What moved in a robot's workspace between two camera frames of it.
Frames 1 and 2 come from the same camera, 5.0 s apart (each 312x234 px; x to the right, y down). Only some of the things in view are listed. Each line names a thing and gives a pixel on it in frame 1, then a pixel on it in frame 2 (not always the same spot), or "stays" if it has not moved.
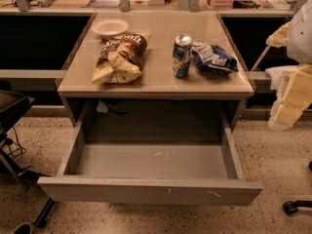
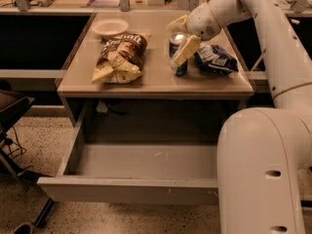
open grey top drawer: (151, 172) stays
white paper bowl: (108, 27) stays
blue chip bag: (214, 59) stays
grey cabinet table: (155, 58) stays
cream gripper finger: (280, 37) -> (178, 25)
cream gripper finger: (293, 97) -> (188, 49)
